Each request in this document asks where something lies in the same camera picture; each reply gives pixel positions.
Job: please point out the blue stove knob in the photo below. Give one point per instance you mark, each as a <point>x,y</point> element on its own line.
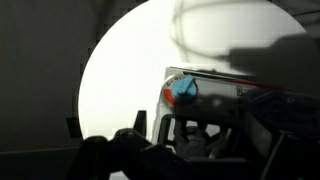
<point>184,89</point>

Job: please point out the grey toy kitchen stove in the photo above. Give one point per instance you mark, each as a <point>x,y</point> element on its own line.
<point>206,113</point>

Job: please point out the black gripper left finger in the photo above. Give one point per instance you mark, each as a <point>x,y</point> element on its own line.
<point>110,156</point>

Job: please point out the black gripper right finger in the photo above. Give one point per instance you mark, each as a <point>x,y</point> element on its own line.
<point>293,153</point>

